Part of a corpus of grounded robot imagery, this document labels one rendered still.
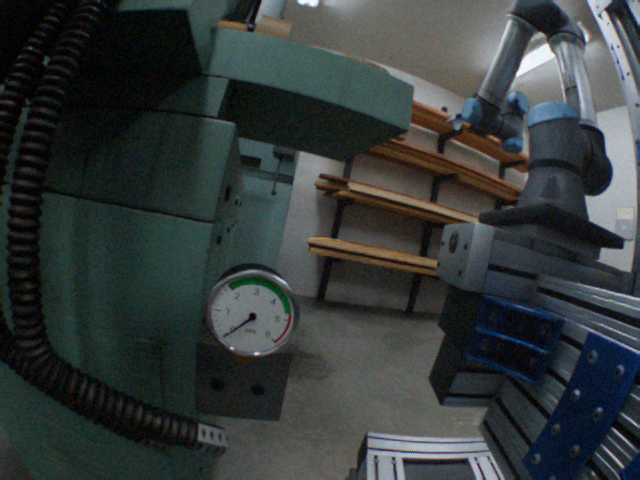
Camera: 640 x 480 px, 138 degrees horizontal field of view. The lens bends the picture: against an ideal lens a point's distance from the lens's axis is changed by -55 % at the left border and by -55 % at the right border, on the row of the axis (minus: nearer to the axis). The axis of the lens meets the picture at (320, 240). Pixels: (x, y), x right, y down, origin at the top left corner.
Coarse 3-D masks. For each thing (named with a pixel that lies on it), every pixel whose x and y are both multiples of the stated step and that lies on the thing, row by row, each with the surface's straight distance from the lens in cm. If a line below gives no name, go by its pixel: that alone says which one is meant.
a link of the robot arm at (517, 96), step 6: (510, 96) 90; (516, 96) 89; (522, 96) 91; (504, 102) 91; (510, 102) 89; (516, 102) 89; (522, 102) 90; (528, 102) 93; (504, 108) 90; (510, 108) 89; (516, 108) 89; (522, 108) 89; (528, 108) 91; (522, 114) 91
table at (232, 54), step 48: (144, 0) 21; (192, 0) 20; (96, 48) 28; (144, 48) 25; (192, 48) 23; (240, 48) 28; (288, 48) 28; (240, 96) 29; (288, 96) 27; (336, 96) 27; (384, 96) 29; (288, 144) 43; (336, 144) 38
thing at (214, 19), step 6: (210, 0) 30; (216, 0) 32; (222, 0) 34; (210, 6) 30; (216, 6) 32; (222, 6) 34; (210, 12) 31; (216, 12) 33; (222, 12) 35; (210, 18) 31; (216, 18) 33; (210, 24) 32; (216, 24) 34
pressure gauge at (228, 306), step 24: (240, 264) 20; (216, 288) 17; (240, 288) 18; (264, 288) 18; (288, 288) 18; (216, 312) 18; (240, 312) 18; (264, 312) 18; (288, 312) 18; (216, 336) 19; (240, 336) 19; (264, 336) 19; (288, 336) 19; (240, 360) 22
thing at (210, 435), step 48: (96, 0) 21; (48, 48) 24; (0, 96) 22; (48, 96) 18; (0, 144) 20; (48, 144) 17; (0, 192) 20; (0, 336) 22; (48, 384) 19; (96, 384) 18; (144, 432) 19; (192, 432) 20
